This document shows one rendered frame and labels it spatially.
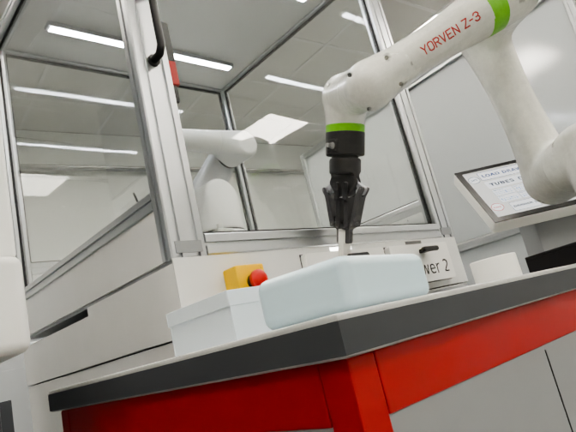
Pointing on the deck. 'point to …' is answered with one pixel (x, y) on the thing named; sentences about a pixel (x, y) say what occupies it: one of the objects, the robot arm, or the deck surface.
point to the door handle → (157, 35)
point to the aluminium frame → (103, 253)
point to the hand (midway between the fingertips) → (345, 243)
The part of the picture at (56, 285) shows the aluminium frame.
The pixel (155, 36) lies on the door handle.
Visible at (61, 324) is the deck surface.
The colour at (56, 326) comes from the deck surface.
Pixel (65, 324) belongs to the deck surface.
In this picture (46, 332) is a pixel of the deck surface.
